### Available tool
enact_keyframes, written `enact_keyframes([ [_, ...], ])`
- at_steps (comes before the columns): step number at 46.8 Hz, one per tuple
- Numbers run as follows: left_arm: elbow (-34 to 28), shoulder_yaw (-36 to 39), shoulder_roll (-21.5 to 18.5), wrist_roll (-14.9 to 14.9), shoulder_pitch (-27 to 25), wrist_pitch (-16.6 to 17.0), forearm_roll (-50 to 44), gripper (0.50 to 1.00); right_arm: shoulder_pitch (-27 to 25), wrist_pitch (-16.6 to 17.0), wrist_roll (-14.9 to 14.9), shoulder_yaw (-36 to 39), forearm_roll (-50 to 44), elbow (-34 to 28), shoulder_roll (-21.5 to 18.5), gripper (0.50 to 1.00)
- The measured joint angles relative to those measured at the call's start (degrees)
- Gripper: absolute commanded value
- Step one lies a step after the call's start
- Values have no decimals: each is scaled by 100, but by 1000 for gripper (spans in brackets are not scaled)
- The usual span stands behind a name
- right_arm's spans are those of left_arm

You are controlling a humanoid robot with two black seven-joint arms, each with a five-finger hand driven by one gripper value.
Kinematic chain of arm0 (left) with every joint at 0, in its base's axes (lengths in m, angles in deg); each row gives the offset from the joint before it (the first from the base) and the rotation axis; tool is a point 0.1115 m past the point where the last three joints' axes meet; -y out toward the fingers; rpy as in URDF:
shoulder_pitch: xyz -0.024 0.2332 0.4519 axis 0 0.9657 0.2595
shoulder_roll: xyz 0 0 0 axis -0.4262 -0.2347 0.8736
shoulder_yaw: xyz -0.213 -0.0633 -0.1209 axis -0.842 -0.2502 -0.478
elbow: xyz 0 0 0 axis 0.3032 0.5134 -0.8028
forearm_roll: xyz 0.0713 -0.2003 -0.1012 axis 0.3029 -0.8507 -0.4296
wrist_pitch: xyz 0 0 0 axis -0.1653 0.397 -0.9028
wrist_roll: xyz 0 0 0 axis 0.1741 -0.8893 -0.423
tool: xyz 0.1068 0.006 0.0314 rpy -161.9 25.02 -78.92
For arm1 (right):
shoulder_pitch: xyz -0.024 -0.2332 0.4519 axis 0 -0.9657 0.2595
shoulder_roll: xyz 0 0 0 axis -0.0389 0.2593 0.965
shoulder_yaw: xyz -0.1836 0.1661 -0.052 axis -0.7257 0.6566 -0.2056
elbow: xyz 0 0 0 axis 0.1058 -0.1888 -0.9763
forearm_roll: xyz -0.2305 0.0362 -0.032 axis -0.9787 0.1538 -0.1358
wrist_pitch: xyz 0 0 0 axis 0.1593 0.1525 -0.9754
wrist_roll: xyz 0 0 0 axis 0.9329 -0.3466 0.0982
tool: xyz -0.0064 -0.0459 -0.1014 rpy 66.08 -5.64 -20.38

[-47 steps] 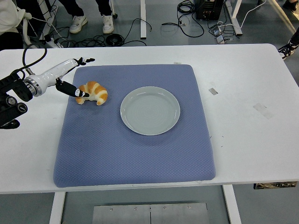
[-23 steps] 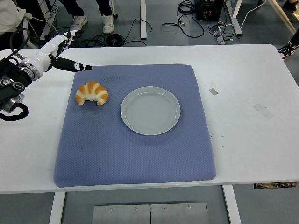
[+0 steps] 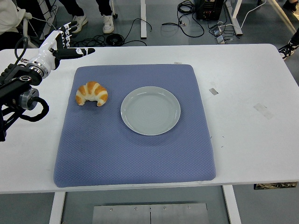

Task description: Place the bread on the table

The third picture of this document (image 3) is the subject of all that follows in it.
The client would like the white desk leg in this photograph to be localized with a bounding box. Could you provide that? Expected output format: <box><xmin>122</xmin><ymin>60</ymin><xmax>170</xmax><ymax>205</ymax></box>
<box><xmin>140</xmin><ymin>0</ymin><xmax>148</xmax><ymax>40</ymax></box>
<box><xmin>230</xmin><ymin>0</ymin><xmax>244</xmax><ymax>36</ymax></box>

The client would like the white table leg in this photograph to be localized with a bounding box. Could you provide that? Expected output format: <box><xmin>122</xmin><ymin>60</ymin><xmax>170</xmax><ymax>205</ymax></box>
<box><xmin>48</xmin><ymin>191</ymin><xmax>66</xmax><ymax>224</ymax></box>
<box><xmin>221</xmin><ymin>184</ymin><xmax>242</xmax><ymax>224</ymax></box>

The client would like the person with dark shoe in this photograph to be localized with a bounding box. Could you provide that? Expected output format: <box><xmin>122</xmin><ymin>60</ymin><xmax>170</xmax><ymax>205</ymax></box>
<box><xmin>282</xmin><ymin>0</ymin><xmax>299</xmax><ymax>16</ymax></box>

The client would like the large clear tape piece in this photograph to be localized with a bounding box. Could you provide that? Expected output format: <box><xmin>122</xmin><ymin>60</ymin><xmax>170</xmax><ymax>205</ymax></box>
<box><xmin>253</xmin><ymin>103</ymin><xmax>274</xmax><ymax>120</ymax></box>

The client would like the golden croissant bread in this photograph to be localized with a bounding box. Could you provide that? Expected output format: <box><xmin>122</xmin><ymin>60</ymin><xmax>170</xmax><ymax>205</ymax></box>
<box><xmin>75</xmin><ymin>81</ymin><xmax>109</xmax><ymax>107</ymax></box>

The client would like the blue quilted mat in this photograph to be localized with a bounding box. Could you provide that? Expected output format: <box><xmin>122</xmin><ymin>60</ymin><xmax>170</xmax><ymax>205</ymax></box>
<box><xmin>53</xmin><ymin>64</ymin><xmax>217</xmax><ymax>189</ymax></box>

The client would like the person seated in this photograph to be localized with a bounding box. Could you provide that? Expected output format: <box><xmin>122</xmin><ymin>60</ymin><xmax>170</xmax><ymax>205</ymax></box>
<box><xmin>0</xmin><ymin>0</ymin><xmax>33</xmax><ymax>50</ymax></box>

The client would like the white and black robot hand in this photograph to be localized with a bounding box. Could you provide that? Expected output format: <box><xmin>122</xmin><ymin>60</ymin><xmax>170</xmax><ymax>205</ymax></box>
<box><xmin>35</xmin><ymin>20</ymin><xmax>96</xmax><ymax>71</ymax></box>

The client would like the coiled black cable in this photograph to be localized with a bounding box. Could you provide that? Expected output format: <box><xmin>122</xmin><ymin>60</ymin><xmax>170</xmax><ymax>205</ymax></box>
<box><xmin>106</xmin><ymin>33</ymin><xmax>123</xmax><ymax>47</ymax></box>

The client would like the metal bracket under table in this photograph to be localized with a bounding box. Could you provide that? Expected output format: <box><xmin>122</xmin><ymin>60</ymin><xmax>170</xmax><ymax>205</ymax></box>
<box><xmin>254</xmin><ymin>181</ymin><xmax>298</xmax><ymax>190</ymax></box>

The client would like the grey metal plate with screws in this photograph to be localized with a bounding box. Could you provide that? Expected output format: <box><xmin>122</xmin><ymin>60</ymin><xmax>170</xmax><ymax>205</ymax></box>
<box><xmin>92</xmin><ymin>203</ymin><xmax>209</xmax><ymax>224</ymax></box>

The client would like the person with black shoe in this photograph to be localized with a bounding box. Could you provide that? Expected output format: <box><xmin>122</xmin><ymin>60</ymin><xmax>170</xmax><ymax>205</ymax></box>
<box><xmin>278</xmin><ymin>28</ymin><xmax>299</xmax><ymax>62</ymax></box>

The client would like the grey round plate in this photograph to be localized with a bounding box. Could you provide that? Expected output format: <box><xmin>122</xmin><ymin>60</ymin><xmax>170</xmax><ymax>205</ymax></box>
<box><xmin>121</xmin><ymin>85</ymin><xmax>182</xmax><ymax>136</ymax></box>

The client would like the black equipment box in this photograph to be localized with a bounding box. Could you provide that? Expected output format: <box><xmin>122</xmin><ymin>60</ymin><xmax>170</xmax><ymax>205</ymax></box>
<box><xmin>195</xmin><ymin>0</ymin><xmax>226</xmax><ymax>21</ymax></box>

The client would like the long looped black cable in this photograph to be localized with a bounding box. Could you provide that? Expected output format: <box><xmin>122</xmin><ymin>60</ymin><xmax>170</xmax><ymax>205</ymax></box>
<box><xmin>162</xmin><ymin>0</ymin><xmax>205</xmax><ymax>38</ymax></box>

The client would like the person with white shoes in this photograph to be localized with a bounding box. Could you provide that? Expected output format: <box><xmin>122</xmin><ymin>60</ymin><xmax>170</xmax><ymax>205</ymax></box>
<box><xmin>58</xmin><ymin>0</ymin><xmax>115</xmax><ymax>35</ymax></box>

